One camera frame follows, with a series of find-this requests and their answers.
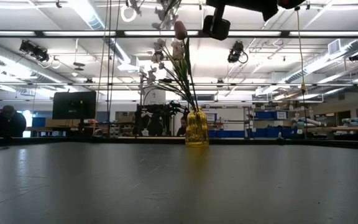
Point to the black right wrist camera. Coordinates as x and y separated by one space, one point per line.
217 28

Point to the white box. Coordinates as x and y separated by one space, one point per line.
158 96

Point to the black overhead rig camera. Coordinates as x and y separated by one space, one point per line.
235 51
37 53

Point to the white artificial flower bunch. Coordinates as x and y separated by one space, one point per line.
186 87

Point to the white ceiling air vent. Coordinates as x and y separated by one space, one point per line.
334 47

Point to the black background rig frame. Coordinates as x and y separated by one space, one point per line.
166 80

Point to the black background robot equipment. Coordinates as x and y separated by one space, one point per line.
154 115

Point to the wooden workbench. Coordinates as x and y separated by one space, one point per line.
353 129

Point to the yellow glass vase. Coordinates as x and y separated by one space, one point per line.
196 127

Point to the pink white artificial tulip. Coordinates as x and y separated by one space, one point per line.
180 30

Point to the black overhead light bar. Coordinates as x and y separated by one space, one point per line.
120 33

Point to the blue storage bin row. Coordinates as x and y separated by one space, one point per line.
259 133

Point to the person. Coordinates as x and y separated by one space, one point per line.
182 126
9 123

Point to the black computer monitor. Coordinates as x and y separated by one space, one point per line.
73 105

